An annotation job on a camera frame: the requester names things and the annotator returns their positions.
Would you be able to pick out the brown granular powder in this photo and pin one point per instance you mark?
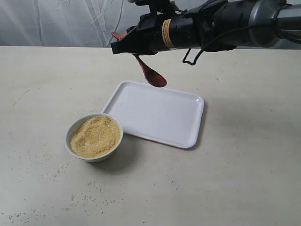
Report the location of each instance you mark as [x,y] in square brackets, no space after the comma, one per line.
[96,137]

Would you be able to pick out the white ceramic bowl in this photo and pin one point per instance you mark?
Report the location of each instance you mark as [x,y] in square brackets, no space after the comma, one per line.
[75,126]

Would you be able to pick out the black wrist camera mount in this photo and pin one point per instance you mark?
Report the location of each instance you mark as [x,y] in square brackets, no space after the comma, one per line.
[158,6]

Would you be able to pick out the dark brown wooden spoon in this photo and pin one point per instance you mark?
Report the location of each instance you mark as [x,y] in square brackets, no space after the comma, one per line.
[152,77]

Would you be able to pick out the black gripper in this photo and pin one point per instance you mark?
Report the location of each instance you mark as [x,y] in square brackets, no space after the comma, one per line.
[158,33]

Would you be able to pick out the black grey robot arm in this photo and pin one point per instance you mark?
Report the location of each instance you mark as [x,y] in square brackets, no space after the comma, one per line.
[216,25]

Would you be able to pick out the white wrinkled backdrop curtain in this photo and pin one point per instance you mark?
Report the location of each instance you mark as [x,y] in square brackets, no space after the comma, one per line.
[65,23]

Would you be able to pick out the white rectangular plastic tray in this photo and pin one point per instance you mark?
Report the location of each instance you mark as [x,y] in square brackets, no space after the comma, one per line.
[166,116]

